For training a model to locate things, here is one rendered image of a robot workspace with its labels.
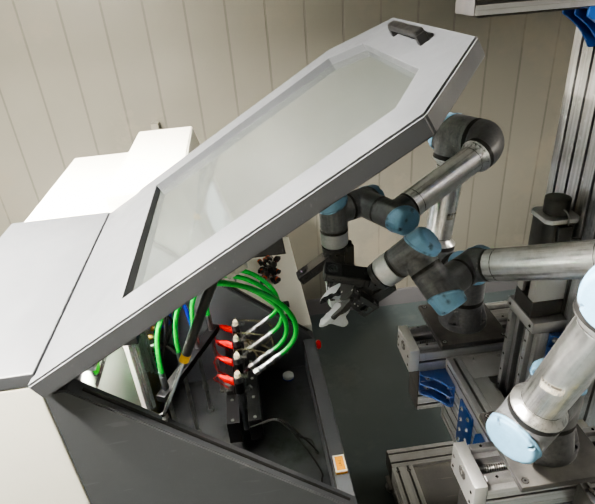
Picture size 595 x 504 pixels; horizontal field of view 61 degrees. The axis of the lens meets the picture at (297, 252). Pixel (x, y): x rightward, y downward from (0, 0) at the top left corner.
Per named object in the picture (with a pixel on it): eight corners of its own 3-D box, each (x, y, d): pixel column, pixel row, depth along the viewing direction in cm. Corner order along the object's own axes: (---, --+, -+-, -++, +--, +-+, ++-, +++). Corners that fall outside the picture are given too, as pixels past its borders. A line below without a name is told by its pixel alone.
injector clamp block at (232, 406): (267, 454, 150) (261, 418, 142) (233, 460, 149) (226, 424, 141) (259, 375, 179) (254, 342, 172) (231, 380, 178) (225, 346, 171)
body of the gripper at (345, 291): (362, 320, 125) (398, 295, 118) (336, 304, 122) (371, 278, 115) (361, 297, 131) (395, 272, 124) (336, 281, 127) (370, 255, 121)
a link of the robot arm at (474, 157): (525, 155, 142) (403, 249, 126) (492, 146, 150) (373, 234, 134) (524, 117, 135) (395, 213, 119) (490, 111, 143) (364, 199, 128)
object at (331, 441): (356, 534, 131) (355, 495, 123) (340, 537, 130) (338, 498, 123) (316, 371, 185) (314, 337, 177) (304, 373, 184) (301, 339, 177)
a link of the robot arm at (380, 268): (384, 268, 113) (382, 243, 119) (370, 278, 115) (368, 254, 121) (408, 283, 116) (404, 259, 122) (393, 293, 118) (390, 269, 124)
